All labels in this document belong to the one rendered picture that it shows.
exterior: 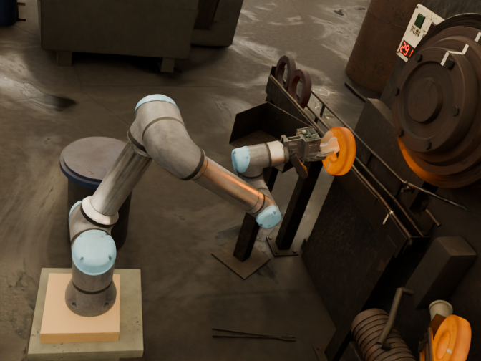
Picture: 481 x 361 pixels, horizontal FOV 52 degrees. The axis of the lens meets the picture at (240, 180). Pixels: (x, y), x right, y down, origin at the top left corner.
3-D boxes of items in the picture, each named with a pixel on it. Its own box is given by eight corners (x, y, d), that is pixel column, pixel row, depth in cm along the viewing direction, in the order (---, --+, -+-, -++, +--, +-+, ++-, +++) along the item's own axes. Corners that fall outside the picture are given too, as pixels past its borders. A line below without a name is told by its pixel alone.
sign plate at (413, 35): (400, 54, 178) (421, 4, 168) (441, 88, 159) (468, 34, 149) (395, 53, 177) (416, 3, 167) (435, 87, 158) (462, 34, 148)
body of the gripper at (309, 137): (323, 138, 149) (285, 145, 147) (321, 161, 155) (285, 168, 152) (313, 125, 155) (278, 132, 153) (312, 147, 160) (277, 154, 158)
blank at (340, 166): (338, 119, 162) (330, 118, 161) (361, 141, 150) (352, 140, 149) (325, 160, 170) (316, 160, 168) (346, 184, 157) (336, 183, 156)
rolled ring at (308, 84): (309, 77, 216) (316, 78, 217) (293, 63, 231) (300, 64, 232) (298, 115, 225) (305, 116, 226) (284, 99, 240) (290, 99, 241)
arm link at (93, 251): (71, 294, 138) (73, 262, 130) (69, 257, 147) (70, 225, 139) (115, 289, 143) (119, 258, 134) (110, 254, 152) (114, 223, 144)
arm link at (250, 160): (230, 164, 156) (230, 143, 150) (263, 157, 158) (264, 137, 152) (237, 180, 151) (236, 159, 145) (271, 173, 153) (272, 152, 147)
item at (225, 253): (230, 229, 242) (267, 101, 201) (272, 260, 231) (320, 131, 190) (202, 247, 228) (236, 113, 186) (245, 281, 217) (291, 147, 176)
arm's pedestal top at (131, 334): (27, 362, 139) (27, 354, 137) (41, 275, 163) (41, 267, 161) (142, 357, 148) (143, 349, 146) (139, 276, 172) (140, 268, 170)
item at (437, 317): (445, 352, 130) (464, 324, 125) (445, 354, 129) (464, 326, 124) (418, 341, 131) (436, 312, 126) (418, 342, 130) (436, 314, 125)
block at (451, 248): (427, 289, 156) (464, 234, 142) (441, 309, 150) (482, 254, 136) (399, 291, 152) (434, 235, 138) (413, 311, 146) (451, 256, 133)
